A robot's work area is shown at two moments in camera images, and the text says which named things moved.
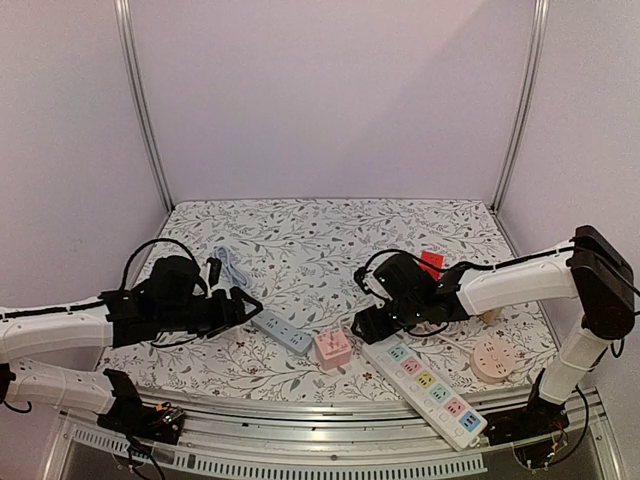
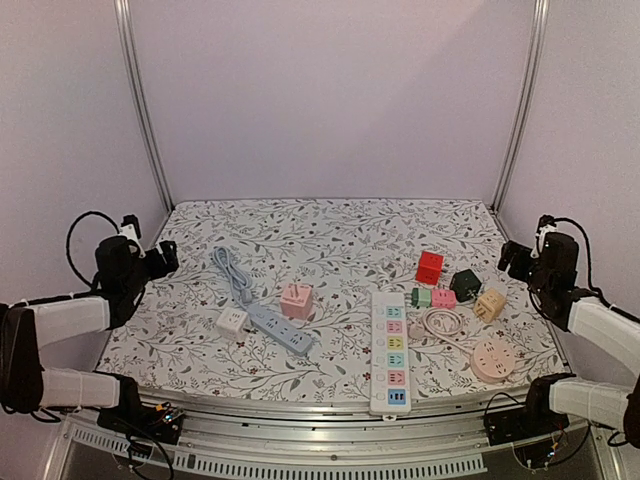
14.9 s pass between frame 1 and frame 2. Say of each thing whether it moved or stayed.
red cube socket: stayed
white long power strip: moved
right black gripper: moved
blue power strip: stayed
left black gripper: moved
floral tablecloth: stayed
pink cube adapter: moved
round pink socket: stayed
